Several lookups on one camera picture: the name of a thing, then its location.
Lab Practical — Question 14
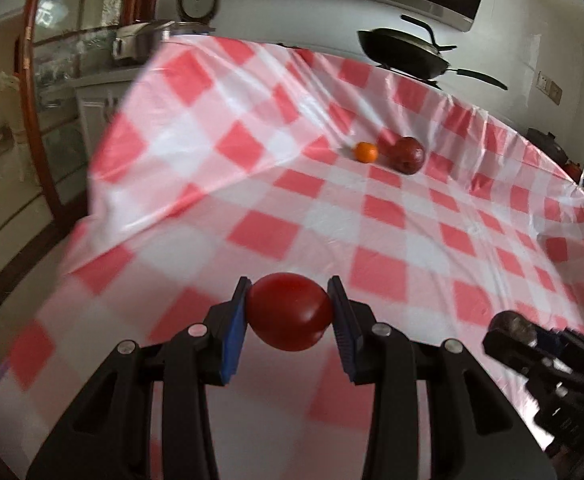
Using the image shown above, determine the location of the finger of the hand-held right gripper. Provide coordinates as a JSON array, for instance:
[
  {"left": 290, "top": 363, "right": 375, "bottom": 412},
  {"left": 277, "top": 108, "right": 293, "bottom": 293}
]
[
  {"left": 536, "top": 327, "right": 584, "bottom": 367},
  {"left": 482, "top": 330, "right": 573, "bottom": 378}
]

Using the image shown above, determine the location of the dark red apple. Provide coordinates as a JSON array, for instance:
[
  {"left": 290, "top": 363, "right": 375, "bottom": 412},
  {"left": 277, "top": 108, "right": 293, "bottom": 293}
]
[{"left": 386, "top": 136, "right": 427, "bottom": 176}]

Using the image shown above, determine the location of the white cabinet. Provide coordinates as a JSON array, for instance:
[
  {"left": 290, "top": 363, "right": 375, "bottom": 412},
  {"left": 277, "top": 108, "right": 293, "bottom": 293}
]
[{"left": 74, "top": 74, "right": 140, "bottom": 176}]

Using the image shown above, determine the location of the red white checked tablecloth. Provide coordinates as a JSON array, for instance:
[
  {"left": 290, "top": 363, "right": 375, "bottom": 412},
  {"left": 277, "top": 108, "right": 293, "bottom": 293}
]
[{"left": 0, "top": 35, "right": 584, "bottom": 480}]

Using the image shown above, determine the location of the black frying pan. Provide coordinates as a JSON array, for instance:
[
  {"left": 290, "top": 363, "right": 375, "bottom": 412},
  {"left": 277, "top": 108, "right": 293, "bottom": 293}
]
[{"left": 359, "top": 14, "right": 458, "bottom": 56}]

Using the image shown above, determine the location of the steel pot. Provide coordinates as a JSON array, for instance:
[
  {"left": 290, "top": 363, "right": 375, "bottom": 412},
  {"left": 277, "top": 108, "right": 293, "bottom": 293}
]
[{"left": 111, "top": 19, "right": 175, "bottom": 67}]

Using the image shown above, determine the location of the wall socket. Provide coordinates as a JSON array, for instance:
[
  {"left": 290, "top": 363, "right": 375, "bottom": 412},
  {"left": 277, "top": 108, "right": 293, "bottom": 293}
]
[{"left": 537, "top": 71, "right": 564, "bottom": 107}]

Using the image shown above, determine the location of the dark lidded pot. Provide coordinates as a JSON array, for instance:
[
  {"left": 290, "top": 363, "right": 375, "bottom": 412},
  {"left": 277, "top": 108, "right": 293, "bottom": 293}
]
[{"left": 526, "top": 129, "right": 570, "bottom": 163}]

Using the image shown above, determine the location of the wooden glass door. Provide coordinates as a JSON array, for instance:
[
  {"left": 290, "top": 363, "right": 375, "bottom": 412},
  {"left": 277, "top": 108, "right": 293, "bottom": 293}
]
[{"left": 16, "top": 0, "right": 165, "bottom": 208}]

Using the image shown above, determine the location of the black wok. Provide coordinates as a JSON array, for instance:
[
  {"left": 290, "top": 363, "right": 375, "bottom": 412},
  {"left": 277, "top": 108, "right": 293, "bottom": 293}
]
[{"left": 357, "top": 27, "right": 509, "bottom": 92}]

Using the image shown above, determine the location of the small orange tangerine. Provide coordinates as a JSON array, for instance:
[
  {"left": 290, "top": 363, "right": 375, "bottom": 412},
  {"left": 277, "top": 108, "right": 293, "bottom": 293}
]
[{"left": 354, "top": 141, "right": 379, "bottom": 164}]

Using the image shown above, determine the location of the large red tomato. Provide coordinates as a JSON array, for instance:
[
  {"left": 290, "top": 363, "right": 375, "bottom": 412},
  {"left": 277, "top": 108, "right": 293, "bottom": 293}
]
[{"left": 244, "top": 272, "right": 334, "bottom": 352}]

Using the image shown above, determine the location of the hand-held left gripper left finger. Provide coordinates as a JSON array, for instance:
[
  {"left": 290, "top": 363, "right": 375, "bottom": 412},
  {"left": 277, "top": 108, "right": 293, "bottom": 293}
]
[{"left": 26, "top": 275, "right": 253, "bottom": 480}]

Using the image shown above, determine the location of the dark wrinkled passion fruit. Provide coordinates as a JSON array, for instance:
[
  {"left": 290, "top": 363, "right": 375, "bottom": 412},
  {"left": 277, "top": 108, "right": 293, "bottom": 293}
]
[{"left": 491, "top": 310, "right": 540, "bottom": 348}]

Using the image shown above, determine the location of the white rice cooker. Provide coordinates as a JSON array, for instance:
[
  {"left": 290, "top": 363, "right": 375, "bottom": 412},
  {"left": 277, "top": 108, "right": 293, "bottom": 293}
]
[{"left": 176, "top": 0, "right": 221, "bottom": 28}]

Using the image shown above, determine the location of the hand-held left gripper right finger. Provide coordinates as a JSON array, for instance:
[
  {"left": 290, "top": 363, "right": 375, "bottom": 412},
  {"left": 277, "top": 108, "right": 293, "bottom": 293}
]
[{"left": 326, "top": 275, "right": 558, "bottom": 480}]

